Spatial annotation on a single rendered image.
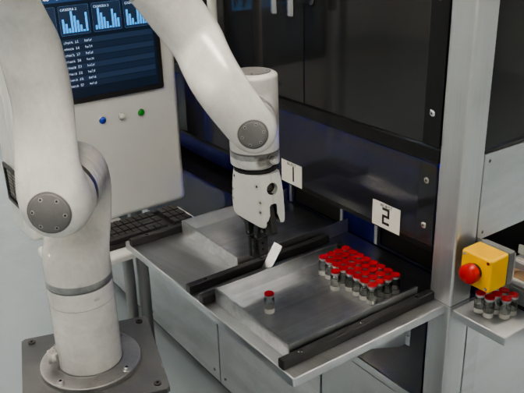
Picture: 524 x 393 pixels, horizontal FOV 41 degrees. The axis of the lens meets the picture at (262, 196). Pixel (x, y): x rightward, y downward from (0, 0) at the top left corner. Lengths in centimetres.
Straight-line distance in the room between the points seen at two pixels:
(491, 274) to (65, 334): 80
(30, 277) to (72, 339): 230
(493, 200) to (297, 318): 47
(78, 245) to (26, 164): 19
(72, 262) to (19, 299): 221
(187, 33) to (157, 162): 109
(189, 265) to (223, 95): 71
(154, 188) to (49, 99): 105
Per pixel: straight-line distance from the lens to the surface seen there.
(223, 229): 184
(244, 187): 120
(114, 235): 198
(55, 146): 116
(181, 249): 176
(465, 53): 134
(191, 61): 109
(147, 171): 215
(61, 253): 128
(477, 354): 170
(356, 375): 187
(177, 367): 283
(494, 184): 149
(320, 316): 147
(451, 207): 144
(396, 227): 156
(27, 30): 114
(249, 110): 105
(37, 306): 337
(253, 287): 157
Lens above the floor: 168
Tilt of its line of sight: 23 degrees down
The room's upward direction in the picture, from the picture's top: 2 degrees counter-clockwise
